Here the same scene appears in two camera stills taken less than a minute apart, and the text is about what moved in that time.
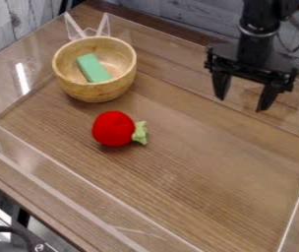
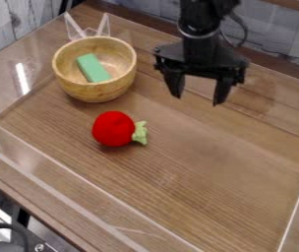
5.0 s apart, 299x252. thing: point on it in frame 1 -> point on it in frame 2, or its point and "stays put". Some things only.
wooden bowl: (116, 57) stays put
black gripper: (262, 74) -> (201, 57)
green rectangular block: (94, 68) stays put
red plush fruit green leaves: (115, 129) stays put
